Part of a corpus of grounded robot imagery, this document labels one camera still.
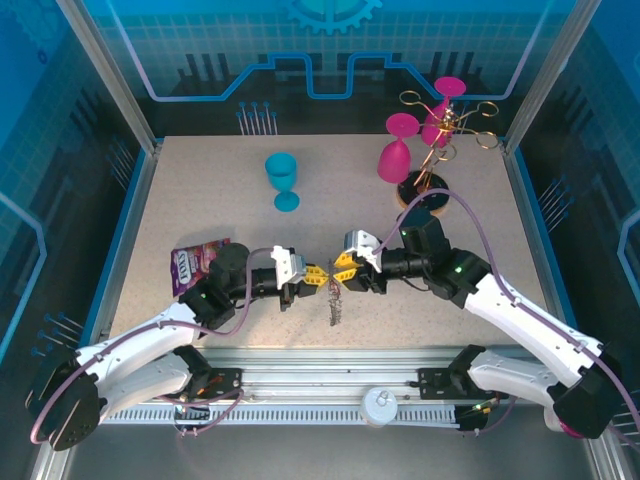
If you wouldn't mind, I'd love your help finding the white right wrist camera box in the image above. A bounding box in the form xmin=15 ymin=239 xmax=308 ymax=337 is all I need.
xmin=341 ymin=229 xmax=382 ymax=274

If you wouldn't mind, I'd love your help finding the purple candy bag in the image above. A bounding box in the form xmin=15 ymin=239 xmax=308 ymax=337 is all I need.
xmin=169 ymin=237 xmax=233 ymax=299

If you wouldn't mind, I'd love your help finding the slotted white cable duct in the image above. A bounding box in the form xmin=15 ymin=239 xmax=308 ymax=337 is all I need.
xmin=99 ymin=404 xmax=461 ymax=427

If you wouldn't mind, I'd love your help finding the gold wire glass rack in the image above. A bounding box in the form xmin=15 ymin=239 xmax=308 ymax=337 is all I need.
xmin=397 ymin=89 xmax=501 ymax=217

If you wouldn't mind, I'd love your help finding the aluminium frame post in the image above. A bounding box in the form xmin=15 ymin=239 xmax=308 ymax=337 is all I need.
xmin=502 ymin=0 xmax=601 ymax=154
xmin=54 ymin=0 xmax=164 ymax=154

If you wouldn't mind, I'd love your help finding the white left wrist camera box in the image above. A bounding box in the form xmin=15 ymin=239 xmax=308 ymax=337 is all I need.
xmin=269 ymin=244 xmax=309 ymax=290

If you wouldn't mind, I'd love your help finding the aluminium front rail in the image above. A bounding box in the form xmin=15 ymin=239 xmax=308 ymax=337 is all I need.
xmin=59 ymin=347 xmax=596 ymax=407

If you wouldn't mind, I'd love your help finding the large pink plastic goblet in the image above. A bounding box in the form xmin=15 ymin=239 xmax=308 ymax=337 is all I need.
xmin=377 ymin=113 xmax=420 ymax=184

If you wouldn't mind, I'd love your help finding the teal plastic goblet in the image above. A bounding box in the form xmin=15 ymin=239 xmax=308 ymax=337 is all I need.
xmin=263 ymin=152 xmax=301 ymax=212

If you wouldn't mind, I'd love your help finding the white round cap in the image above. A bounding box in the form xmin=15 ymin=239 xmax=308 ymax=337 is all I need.
xmin=360 ymin=385 xmax=400 ymax=429

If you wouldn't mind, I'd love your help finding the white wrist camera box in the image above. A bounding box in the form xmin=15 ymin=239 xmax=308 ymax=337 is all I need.
xmin=269 ymin=244 xmax=309 ymax=290
xmin=341 ymin=229 xmax=382 ymax=274

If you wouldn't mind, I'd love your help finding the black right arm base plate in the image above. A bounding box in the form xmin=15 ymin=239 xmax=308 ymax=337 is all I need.
xmin=417 ymin=367 xmax=481 ymax=401

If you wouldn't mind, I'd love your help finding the aluminium table side rail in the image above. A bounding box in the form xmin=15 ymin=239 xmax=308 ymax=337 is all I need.
xmin=82 ymin=142 xmax=164 ymax=351
xmin=501 ymin=142 xmax=586 ymax=351

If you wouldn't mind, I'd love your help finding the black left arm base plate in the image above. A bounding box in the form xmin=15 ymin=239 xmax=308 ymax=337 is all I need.
xmin=189 ymin=367 xmax=247 ymax=401

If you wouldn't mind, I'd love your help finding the small pink plastic goblet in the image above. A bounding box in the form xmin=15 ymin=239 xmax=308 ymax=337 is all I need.
xmin=421 ymin=77 xmax=467 ymax=148

